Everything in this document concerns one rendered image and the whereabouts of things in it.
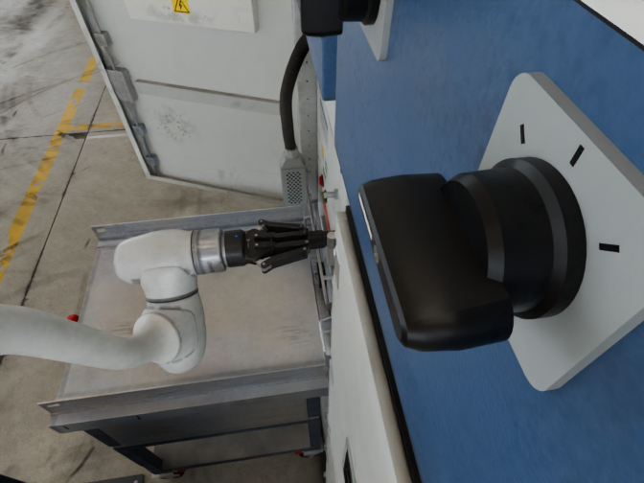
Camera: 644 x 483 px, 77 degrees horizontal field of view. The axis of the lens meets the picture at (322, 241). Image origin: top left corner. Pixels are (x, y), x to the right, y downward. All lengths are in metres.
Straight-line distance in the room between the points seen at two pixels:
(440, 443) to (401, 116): 0.13
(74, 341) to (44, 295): 1.99
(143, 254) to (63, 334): 0.23
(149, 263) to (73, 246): 2.01
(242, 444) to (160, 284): 1.06
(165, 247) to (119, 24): 0.75
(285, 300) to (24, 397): 1.51
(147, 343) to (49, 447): 1.47
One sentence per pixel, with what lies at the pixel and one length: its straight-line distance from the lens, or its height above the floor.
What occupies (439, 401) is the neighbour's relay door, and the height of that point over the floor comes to 1.72.
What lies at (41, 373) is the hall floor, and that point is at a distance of 2.41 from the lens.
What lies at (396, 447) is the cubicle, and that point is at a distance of 0.31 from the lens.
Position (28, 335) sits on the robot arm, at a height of 1.40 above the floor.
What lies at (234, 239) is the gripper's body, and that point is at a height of 1.27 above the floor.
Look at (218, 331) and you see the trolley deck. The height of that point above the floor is 0.85.
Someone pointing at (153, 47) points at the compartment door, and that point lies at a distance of 1.35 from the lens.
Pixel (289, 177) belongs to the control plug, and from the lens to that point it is 1.15.
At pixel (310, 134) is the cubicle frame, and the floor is 1.17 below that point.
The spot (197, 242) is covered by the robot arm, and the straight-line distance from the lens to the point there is 0.81.
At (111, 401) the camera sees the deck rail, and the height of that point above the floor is 0.87.
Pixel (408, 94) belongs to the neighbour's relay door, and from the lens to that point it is 0.16.
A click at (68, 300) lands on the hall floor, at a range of 2.58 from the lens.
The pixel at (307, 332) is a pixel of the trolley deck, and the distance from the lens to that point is 1.15.
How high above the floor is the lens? 1.87
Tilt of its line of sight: 50 degrees down
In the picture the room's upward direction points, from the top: straight up
